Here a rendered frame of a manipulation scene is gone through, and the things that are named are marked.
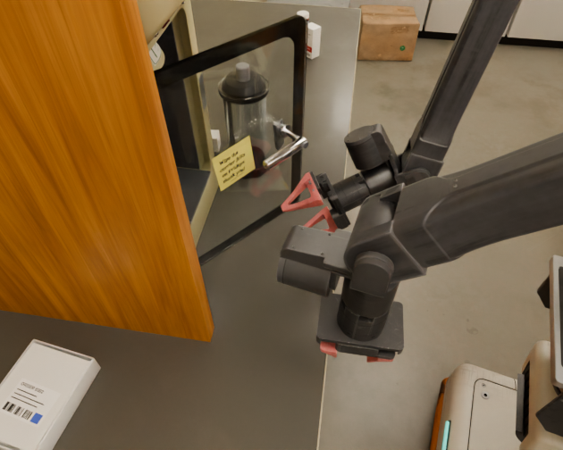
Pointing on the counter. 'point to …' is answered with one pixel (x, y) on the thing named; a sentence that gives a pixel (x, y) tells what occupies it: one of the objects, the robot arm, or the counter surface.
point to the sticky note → (233, 163)
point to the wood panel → (81, 173)
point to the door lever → (286, 148)
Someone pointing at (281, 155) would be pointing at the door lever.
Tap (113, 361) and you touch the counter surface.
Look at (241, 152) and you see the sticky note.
